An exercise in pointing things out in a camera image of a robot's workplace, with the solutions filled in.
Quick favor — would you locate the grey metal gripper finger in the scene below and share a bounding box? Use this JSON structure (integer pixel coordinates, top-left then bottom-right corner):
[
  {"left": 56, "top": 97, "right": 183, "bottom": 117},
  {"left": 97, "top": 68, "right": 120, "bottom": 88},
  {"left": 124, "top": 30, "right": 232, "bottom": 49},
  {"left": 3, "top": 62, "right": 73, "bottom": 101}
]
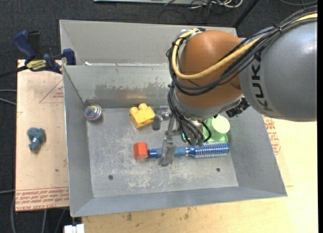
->
[
  {"left": 152, "top": 112, "right": 165, "bottom": 131},
  {"left": 157, "top": 137, "right": 177, "bottom": 167}
]

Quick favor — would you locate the blue brush with red end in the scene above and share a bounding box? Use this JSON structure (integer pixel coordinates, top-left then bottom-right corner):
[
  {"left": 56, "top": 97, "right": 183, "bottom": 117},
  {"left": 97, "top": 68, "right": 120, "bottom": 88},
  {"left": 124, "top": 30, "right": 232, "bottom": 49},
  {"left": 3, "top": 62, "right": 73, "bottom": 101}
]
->
[{"left": 133, "top": 142, "right": 231, "bottom": 160}]

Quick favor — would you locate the yellow toy brick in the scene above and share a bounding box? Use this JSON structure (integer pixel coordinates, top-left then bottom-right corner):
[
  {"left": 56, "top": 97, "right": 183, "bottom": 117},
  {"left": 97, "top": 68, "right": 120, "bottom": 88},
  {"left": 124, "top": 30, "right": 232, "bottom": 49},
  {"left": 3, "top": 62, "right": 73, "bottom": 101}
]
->
[{"left": 129, "top": 103, "right": 155, "bottom": 129}]

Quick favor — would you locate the black cylinder on white bracket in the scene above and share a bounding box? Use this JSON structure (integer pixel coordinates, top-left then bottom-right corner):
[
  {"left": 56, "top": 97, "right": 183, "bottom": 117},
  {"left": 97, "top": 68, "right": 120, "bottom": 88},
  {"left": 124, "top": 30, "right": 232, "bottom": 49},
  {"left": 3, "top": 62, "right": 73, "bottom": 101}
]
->
[{"left": 225, "top": 97, "right": 251, "bottom": 119}]

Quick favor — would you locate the brown cardboard board, red print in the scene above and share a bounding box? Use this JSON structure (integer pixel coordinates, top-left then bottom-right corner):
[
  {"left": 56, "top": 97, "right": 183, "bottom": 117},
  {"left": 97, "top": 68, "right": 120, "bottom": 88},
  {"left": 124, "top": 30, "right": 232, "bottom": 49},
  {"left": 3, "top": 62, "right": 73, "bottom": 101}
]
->
[{"left": 15, "top": 59, "right": 295, "bottom": 213}]

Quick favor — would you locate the shiny silver ball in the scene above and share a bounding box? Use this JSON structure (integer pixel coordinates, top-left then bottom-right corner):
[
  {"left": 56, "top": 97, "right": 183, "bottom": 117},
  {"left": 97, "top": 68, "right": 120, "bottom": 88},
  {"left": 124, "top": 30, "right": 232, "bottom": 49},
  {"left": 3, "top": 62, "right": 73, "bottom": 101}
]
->
[{"left": 84, "top": 103, "right": 103, "bottom": 122}]

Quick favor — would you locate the teal toy figure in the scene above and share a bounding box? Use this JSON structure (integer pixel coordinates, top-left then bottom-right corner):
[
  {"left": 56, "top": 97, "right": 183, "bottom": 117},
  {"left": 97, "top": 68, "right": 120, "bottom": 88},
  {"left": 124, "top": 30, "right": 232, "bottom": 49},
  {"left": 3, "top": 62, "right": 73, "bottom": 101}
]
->
[{"left": 27, "top": 127, "right": 47, "bottom": 152}]

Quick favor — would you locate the light green cup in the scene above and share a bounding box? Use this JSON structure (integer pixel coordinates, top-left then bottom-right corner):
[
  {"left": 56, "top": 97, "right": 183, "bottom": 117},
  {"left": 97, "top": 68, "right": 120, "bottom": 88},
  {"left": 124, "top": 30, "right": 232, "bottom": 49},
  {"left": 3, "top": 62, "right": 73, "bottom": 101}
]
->
[{"left": 201, "top": 114, "right": 231, "bottom": 143}]

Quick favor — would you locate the grey metal bin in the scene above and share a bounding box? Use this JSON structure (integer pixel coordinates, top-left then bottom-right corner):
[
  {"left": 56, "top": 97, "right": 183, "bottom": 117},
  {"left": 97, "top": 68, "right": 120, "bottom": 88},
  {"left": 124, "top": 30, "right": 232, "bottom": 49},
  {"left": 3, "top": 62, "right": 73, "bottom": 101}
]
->
[{"left": 59, "top": 19, "right": 288, "bottom": 218}]

